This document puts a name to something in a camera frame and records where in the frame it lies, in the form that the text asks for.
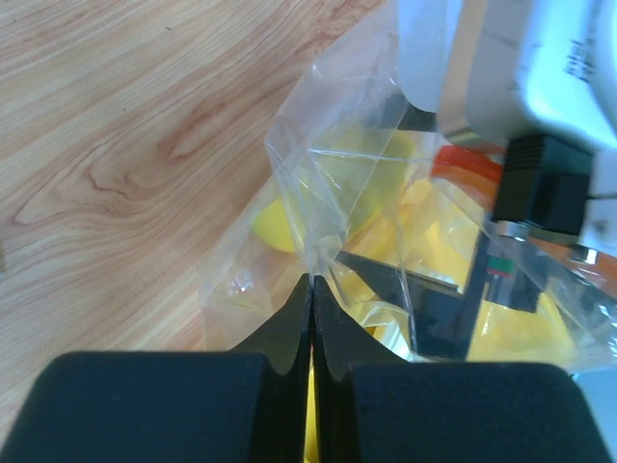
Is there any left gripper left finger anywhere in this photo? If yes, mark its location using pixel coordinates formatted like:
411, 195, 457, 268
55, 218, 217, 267
1, 276, 311, 462

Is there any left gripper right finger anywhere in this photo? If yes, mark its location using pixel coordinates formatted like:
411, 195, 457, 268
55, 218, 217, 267
312, 277, 610, 462

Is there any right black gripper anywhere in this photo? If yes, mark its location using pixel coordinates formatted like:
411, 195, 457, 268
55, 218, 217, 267
335, 202, 616, 360

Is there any red-zip clear bag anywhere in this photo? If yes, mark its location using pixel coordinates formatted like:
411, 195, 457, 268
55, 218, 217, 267
201, 1, 616, 370

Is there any fake yellow lemon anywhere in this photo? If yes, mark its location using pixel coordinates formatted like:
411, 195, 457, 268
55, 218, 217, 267
252, 129, 416, 254

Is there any yellow plastic tray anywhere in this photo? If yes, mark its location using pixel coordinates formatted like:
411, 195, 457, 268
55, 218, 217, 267
301, 177, 577, 463

